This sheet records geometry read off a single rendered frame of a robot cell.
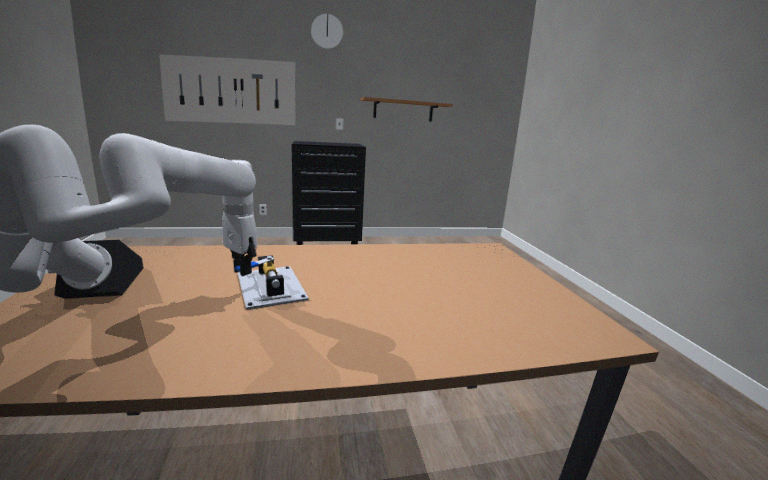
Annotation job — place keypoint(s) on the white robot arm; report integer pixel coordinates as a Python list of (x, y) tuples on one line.
[(55, 206)]

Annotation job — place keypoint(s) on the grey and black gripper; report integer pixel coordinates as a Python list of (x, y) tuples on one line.
[(239, 232)]

